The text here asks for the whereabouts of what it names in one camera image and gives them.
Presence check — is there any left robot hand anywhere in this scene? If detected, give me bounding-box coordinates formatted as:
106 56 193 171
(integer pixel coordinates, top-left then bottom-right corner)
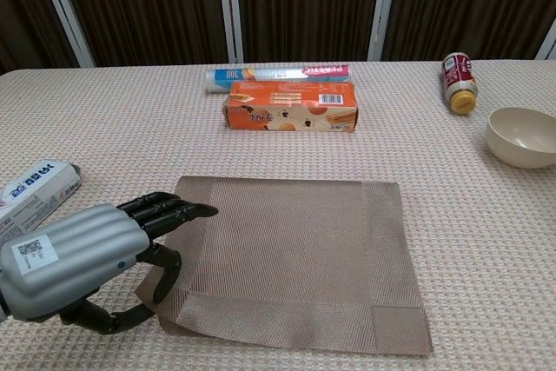
0 191 220 336

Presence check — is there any brown woven placemat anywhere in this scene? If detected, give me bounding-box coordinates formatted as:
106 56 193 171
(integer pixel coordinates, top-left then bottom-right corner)
134 175 435 359

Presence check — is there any beige bowl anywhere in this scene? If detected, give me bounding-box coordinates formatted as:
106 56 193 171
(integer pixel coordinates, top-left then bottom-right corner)
485 107 556 170

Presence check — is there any white toothpaste box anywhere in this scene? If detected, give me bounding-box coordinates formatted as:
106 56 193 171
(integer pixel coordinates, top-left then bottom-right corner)
0 158 83 250

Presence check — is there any pink checked tablecloth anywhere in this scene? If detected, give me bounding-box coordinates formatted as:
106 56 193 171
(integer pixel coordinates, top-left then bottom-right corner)
0 59 556 371

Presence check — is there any orange biscuit box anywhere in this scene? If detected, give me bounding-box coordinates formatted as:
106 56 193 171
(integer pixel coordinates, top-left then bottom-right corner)
222 79 361 133

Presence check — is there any dark pleated curtain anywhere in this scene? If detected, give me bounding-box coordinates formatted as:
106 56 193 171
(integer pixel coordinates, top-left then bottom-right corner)
0 0 556 75

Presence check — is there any plastic wrap roll box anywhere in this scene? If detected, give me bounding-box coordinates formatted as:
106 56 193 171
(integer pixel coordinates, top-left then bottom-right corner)
205 63 352 96

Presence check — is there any red bottle yellow cap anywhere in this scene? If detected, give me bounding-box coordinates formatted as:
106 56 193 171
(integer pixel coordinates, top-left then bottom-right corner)
441 51 478 117

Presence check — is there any white screen frame post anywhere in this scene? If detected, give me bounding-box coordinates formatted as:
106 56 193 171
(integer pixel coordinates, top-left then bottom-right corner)
215 0 244 64
32 0 96 69
367 0 400 63
534 21 556 61

